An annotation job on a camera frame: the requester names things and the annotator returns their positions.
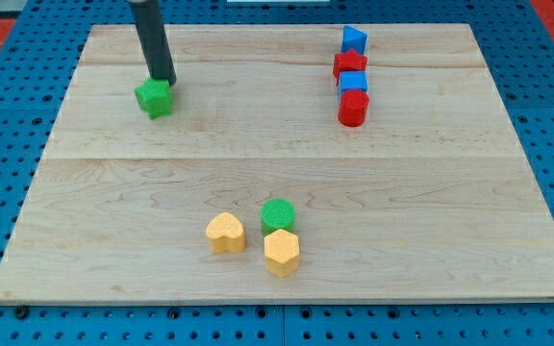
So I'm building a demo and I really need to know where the red star block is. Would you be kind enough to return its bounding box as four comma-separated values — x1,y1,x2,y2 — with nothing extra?
333,48,368,79

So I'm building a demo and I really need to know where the green star block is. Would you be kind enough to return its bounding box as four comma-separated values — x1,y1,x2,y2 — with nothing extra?
135,78,173,119

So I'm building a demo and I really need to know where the green cylinder block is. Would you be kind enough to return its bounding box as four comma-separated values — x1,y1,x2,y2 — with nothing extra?
261,198,295,236

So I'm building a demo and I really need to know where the light wooden board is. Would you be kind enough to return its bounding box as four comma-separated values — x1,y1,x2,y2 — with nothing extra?
0,24,554,306

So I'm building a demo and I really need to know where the yellow hexagon block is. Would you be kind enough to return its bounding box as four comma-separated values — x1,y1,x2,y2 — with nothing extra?
264,229,300,277

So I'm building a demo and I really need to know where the yellow heart block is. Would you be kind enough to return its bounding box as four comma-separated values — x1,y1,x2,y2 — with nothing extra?
205,212,246,254

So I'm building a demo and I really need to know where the red cylinder block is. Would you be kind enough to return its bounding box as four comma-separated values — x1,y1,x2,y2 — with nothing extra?
338,89,369,127

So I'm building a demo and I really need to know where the blue cube block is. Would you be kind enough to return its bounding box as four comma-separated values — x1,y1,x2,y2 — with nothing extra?
337,71,368,99

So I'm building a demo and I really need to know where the blue triangle block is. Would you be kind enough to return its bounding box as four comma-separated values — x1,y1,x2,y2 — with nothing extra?
340,25,367,55

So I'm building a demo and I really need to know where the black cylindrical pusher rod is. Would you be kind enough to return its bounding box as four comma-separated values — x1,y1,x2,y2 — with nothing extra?
128,0,177,87

